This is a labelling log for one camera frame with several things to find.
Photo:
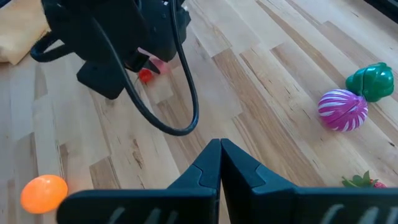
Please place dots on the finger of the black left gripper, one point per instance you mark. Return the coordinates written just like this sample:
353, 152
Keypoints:
101, 81
141, 60

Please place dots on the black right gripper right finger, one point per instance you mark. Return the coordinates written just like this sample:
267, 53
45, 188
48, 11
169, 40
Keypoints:
248, 186

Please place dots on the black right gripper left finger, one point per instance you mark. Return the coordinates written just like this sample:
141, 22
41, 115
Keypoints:
199, 180

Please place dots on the pink toy peach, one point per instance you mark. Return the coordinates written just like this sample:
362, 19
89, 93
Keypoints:
162, 66

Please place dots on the small green toy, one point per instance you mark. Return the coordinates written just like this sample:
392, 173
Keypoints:
360, 181

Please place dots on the purple white striped toy onion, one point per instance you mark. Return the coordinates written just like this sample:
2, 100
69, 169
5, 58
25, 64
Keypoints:
342, 109

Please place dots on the orange toy orange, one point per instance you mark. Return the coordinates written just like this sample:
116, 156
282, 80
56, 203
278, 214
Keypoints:
43, 194

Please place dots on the green toy bell pepper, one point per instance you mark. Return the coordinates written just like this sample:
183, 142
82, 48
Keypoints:
373, 81

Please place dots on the yellow folded cloth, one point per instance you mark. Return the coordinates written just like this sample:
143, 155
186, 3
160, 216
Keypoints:
18, 31

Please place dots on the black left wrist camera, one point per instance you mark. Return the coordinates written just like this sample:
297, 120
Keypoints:
161, 31

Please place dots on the black aluminium table frame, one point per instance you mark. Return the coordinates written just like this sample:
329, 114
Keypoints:
388, 6

